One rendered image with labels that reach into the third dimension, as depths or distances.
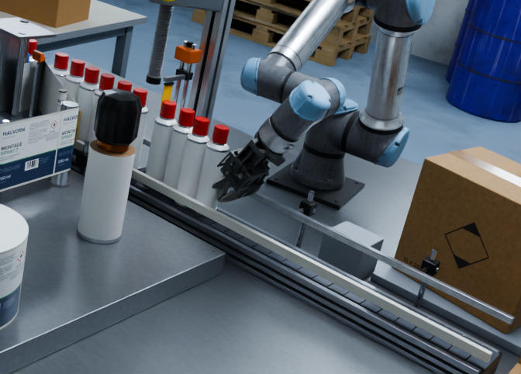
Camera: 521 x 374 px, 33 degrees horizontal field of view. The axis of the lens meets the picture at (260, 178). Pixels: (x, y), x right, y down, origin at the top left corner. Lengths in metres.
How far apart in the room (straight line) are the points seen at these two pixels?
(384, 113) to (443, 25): 6.26
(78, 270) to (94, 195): 0.16
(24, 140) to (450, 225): 0.90
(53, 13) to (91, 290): 2.16
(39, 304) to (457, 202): 0.87
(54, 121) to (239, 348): 0.62
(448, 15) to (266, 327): 6.91
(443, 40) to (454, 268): 6.63
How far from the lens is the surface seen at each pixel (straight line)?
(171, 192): 1.93
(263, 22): 7.42
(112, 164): 1.66
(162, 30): 2.06
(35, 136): 1.81
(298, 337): 1.66
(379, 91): 2.16
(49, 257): 1.66
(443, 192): 1.87
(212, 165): 1.87
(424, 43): 8.49
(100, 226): 1.71
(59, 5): 3.59
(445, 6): 8.41
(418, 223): 1.92
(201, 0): 1.97
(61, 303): 1.53
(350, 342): 1.70
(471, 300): 1.71
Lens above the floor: 1.69
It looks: 22 degrees down
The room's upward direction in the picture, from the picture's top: 13 degrees clockwise
